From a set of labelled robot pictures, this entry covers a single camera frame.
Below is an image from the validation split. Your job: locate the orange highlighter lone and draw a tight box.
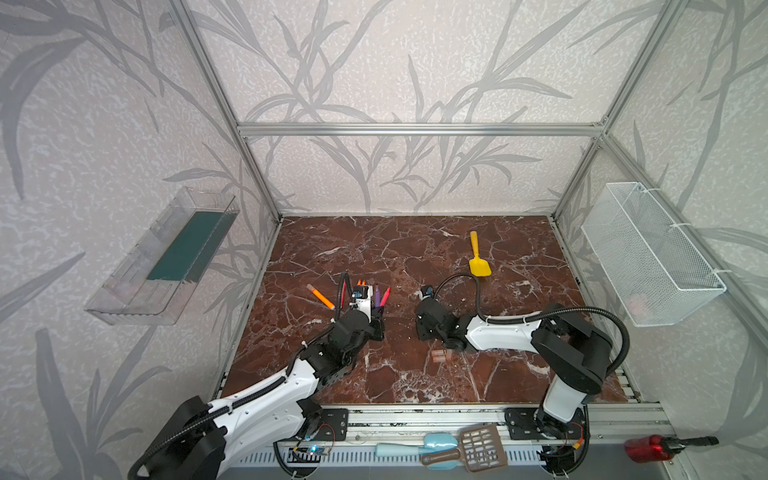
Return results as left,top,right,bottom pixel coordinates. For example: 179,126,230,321
306,284,335,310

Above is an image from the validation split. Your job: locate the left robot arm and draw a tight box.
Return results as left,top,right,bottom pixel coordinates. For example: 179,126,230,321
127,307,384,479

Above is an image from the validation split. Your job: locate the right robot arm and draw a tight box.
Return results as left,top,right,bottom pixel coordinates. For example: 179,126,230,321
415,272,630,428

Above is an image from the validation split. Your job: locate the pink highlighter middle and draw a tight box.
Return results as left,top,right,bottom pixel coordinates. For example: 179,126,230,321
379,287,391,307

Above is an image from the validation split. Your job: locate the yellow plastic scoop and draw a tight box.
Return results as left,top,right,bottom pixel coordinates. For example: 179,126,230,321
469,231,492,277

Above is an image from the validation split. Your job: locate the light blue brush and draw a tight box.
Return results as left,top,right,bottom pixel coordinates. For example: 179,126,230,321
374,433,458,457

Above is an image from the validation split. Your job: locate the brown slotted litter scoop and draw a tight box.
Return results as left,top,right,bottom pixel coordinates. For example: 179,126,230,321
421,424,508,473

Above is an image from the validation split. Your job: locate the red bottle black nozzle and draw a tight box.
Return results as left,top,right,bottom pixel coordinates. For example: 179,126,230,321
624,435,719,463

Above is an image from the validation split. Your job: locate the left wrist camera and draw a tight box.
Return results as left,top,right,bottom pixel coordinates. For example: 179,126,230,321
350,285,373,317

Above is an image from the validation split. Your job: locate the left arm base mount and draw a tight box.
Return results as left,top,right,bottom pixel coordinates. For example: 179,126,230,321
296,408,349,441

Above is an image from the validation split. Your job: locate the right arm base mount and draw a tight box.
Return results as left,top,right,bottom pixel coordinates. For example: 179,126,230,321
504,407,587,442

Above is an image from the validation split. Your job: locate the clear plastic wall tray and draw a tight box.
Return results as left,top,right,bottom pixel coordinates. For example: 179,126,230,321
85,187,240,326

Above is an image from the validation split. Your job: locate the aluminium front rail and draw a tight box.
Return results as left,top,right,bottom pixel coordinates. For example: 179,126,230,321
314,403,674,447

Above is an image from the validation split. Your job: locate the white wire basket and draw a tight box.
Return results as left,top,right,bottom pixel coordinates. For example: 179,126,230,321
582,182,727,327

